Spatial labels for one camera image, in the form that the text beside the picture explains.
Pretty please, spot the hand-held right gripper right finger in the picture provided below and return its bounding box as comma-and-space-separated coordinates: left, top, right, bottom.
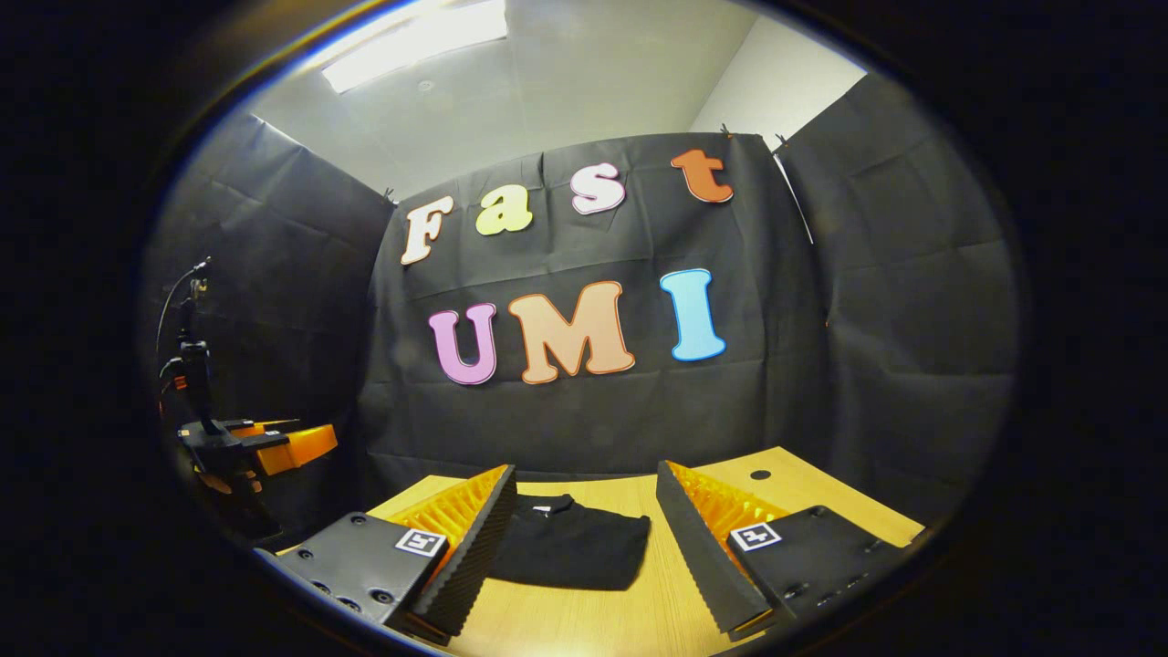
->
655, 460, 924, 640

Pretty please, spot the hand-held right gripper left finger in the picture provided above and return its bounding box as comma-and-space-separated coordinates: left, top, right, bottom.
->
254, 464, 519, 644

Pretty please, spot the ceiling light panel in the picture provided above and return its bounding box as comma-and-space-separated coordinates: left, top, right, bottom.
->
321, 0, 509, 94

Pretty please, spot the black button shirt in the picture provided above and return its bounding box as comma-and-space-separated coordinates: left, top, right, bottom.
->
488, 494, 652, 591

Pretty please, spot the black backdrop cloth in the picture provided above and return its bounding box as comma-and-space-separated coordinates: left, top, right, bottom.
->
141, 73, 1023, 548

